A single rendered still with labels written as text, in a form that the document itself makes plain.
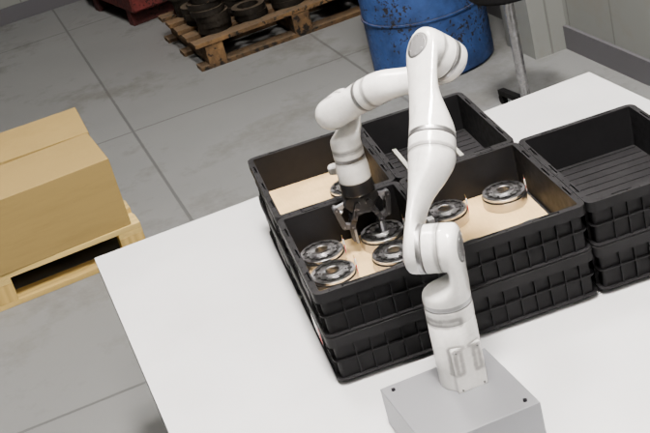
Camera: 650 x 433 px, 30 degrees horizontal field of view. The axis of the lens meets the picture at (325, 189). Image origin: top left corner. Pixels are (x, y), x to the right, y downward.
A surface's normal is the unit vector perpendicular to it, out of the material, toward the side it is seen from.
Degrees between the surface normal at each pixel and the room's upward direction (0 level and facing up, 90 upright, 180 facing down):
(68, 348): 0
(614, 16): 90
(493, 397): 2
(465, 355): 89
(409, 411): 2
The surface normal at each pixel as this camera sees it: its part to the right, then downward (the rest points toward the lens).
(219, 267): -0.24, -0.88
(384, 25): -0.62, 0.47
